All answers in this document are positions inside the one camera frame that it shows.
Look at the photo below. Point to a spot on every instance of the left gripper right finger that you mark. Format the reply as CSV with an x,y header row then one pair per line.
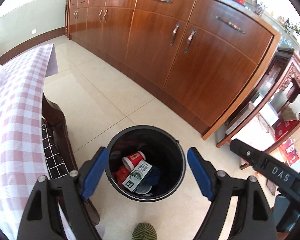
x,y
253,218

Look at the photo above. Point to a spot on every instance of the carved wooden shelf stand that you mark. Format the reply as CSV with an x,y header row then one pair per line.
x,y
270,119

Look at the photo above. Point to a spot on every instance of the green white carton box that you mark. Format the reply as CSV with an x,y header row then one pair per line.
x,y
137,176

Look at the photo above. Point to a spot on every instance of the red paper cup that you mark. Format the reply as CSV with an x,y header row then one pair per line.
x,y
132,160

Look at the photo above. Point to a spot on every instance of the black grid cushion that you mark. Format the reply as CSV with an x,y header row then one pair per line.
x,y
55,164

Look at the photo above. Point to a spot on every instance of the pink checkered tablecloth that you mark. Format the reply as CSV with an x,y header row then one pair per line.
x,y
22,158

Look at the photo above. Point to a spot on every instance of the blue towel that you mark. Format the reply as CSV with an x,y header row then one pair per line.
x,y
153,177

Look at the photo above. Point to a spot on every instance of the blue paper bowl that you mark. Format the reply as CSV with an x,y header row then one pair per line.
x,y
143,189

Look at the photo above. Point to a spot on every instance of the black trash bin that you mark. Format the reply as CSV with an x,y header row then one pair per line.
x,y
160,149

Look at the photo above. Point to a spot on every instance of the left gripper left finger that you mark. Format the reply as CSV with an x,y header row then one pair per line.
x,y
41,217

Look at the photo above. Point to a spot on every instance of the red plastic bag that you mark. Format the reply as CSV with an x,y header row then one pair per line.
x,y
121,174

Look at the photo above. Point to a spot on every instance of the green striped slipper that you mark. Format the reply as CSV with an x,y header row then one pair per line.
x,y
144,231

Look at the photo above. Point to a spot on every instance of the dark wooden chair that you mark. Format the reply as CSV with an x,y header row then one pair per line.
x,y
56,122

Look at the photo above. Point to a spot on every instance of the wooden sideboard cabinet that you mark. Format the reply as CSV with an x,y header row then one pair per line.
x,y
201,58

